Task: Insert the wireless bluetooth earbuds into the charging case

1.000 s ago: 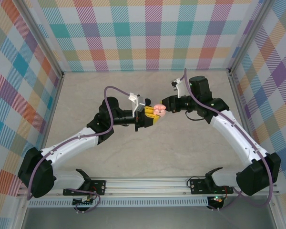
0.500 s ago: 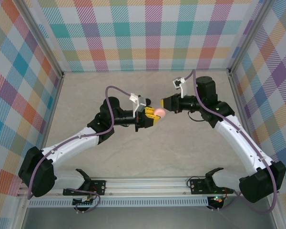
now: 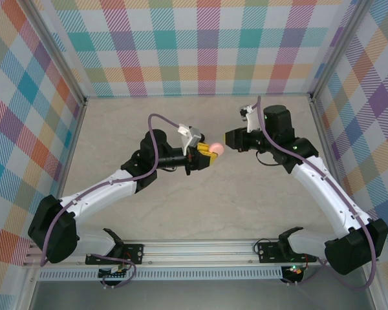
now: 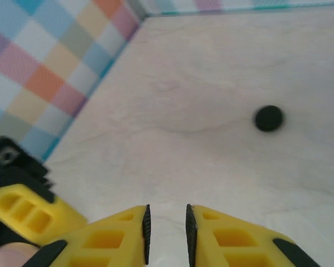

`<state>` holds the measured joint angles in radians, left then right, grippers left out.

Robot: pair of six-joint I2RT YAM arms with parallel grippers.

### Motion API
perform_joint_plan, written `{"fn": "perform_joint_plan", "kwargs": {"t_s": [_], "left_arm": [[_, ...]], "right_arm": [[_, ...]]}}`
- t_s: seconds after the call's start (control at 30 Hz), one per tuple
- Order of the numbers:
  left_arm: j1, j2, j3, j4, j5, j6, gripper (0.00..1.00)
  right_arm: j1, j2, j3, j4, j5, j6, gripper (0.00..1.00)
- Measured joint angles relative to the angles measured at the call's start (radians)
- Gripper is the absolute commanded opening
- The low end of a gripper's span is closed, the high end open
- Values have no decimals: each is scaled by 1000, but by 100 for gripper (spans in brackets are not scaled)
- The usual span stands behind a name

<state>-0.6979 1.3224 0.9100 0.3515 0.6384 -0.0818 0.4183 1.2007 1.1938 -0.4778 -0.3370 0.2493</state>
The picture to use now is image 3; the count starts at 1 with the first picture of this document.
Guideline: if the pink round charging case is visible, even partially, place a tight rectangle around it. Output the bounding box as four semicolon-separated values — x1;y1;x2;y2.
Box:
208;141;225;156

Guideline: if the small controller board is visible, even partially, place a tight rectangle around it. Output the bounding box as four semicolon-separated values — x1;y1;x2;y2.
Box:
283;263;308;276
98;263;130;281

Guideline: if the grey metal panel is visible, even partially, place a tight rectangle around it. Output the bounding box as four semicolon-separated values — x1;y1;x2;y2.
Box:
28;280;376;310

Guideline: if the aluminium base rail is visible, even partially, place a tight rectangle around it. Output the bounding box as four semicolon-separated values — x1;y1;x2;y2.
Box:
21;239;380;268

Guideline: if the aluminium frame floor rail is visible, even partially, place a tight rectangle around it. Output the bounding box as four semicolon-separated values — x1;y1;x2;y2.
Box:
17;98;89;310
308;95;387;310

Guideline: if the perforated grey cable duct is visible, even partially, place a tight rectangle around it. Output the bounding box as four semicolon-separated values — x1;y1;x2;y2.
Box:
38;266;285;282

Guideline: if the short purple cable loop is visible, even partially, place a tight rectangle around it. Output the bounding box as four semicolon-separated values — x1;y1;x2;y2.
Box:
89;254;137;291

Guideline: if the aluminium frame post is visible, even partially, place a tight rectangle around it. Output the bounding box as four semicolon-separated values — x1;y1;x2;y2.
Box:
27;0;88;107
308;0;378;104

